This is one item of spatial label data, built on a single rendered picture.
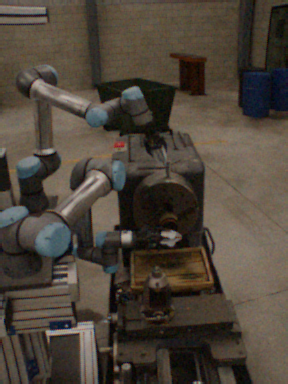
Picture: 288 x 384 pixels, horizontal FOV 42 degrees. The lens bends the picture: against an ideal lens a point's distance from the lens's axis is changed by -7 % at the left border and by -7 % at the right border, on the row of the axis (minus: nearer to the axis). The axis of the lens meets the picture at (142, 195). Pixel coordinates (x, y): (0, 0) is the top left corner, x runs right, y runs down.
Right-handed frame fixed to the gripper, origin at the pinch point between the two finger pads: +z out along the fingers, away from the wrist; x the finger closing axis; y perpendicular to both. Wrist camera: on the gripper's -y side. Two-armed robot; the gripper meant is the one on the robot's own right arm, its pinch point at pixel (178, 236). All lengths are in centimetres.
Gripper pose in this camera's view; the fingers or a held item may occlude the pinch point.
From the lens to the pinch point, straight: 173.5
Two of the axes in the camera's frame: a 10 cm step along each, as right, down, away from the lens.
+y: 0.3, 3.8, -9.3
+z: 10.0, -0.1, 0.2
